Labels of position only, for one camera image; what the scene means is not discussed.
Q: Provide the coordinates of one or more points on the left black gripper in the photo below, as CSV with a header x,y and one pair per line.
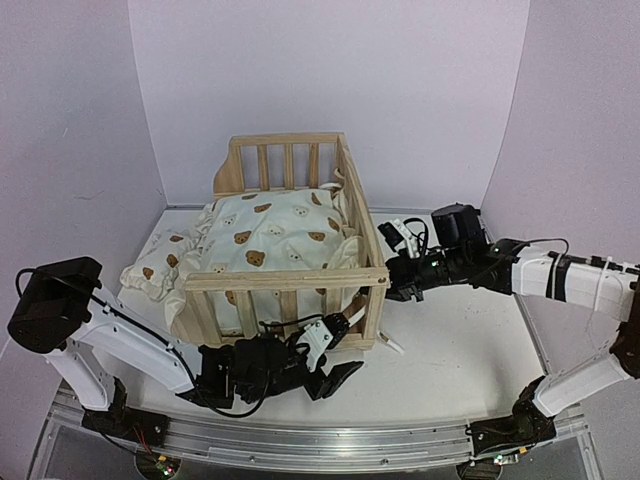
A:
x,y
328,386

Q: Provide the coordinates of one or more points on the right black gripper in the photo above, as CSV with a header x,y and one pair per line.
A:
x,y
402,280

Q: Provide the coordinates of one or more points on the bear print cushion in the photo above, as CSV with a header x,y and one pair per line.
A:
x,y
273,256

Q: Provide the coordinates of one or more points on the wooden pet bed frame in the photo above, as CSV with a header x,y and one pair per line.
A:
x,y
277,162

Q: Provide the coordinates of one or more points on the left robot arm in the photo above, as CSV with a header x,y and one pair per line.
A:
x,y
64,314

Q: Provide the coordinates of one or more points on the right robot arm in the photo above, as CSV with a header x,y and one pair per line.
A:
x,y
452,249

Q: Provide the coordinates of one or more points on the small bear print pillow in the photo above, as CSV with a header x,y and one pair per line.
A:
x,y
156,270

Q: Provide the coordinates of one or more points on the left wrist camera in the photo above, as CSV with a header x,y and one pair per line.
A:
x,y
321,335

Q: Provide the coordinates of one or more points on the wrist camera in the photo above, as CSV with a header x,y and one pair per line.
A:
x,y
321,335
400,239

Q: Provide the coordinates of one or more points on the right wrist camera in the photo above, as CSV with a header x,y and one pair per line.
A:
x,y
400,239

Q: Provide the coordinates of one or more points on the aluminium front rail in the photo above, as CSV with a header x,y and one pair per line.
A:
x,y
305,448

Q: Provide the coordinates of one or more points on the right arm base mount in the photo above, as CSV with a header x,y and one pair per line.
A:
x,y
505,435

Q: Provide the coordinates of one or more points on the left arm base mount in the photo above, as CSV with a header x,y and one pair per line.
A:
x,y
127,423

